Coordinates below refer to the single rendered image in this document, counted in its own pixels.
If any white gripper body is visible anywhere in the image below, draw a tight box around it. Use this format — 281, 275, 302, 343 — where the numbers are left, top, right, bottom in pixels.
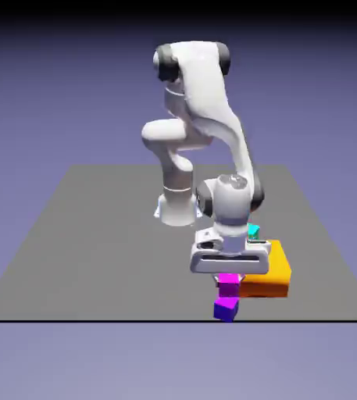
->
189, 239, 273, 276

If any small magenta cube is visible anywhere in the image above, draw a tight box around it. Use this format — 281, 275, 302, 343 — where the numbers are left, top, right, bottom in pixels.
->
217, 273, 241, 298

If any small purple cube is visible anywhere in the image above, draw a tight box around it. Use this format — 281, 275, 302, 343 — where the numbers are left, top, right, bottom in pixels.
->
212, 296, 240, 323

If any large orange box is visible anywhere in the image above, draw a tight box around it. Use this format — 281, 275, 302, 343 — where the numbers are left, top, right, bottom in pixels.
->
238, 239, 292, 298

